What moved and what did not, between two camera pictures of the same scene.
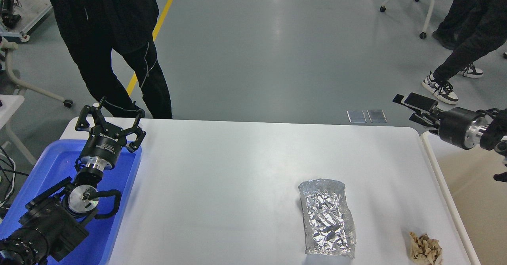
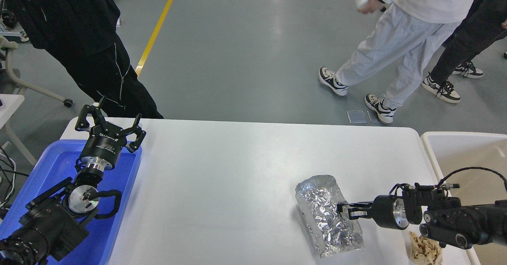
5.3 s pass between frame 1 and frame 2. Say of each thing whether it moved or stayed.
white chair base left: stayed
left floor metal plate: stayed
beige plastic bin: stayed
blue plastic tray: stayed
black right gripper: moved
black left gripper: stayed
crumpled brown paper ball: stayed
